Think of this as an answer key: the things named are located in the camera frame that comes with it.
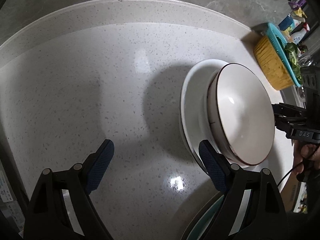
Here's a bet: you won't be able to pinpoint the red floral bowl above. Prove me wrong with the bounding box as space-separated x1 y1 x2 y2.
204 63 275 166

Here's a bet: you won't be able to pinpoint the silver kitchen appliance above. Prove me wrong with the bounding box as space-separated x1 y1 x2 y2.
0 163 25 239

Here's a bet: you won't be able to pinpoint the purple kitchen tool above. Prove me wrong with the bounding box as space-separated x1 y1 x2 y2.
289 0 306 10

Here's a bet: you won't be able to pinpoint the right hand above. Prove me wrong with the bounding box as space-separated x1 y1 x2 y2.
292 139 320 178

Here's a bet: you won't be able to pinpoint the teal floral top plate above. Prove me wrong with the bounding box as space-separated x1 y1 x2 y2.
181 192 223 240

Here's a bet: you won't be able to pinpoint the green leafy vegetables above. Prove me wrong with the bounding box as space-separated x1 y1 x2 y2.
285 42 302 83

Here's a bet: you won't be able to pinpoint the yellow teal colander basket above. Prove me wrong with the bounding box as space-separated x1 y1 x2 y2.
253 23 301 90

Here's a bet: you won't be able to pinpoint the large white bowl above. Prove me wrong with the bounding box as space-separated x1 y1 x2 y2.
179 59 228 170

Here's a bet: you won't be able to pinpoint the black power cable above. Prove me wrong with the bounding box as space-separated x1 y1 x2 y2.
276 152 318 188

